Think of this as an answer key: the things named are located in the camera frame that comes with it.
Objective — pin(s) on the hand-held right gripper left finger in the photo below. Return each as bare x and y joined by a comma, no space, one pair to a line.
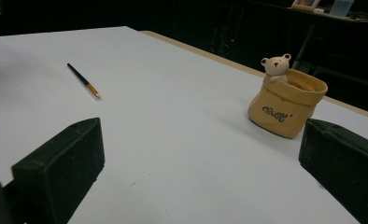
60,168

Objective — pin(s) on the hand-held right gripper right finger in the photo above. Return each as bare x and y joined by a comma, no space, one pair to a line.
344,165

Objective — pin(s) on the tan bear pen holder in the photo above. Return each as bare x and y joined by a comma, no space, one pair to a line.
285,102

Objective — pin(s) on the blue and gold pen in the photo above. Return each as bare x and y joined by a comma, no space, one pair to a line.
84,81

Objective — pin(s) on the white table mat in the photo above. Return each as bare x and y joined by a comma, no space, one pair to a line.
172,130

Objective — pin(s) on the grey metal stand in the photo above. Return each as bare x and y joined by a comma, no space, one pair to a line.
303,46

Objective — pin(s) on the translucent plastic container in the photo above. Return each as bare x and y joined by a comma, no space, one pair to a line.
341,7

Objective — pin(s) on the picture frame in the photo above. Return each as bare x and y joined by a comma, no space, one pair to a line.
305,4

